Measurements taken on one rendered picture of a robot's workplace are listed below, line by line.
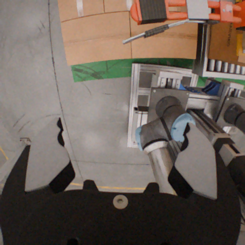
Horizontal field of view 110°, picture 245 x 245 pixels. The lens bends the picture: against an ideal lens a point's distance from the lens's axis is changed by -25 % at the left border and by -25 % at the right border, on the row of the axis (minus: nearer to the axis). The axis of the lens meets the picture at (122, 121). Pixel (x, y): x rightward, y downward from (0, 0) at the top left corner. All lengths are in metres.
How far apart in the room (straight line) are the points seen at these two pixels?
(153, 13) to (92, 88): 1.50
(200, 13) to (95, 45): 0.87
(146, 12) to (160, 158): 0.46
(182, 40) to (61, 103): 1.82
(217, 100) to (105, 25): 1.05
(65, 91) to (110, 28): 1.18
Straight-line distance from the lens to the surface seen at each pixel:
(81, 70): 1.75
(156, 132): 0.49
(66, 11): 1.27
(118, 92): 1.70
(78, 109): 1.94
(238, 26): 0.56
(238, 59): 1.01
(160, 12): 0.38
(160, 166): 0.45
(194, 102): 0.86
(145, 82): 1.47
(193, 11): 0.43
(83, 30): 1.17
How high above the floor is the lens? 1.63
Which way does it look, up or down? 60 degrees down
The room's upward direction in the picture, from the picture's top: 177 degrees counter-clockwise
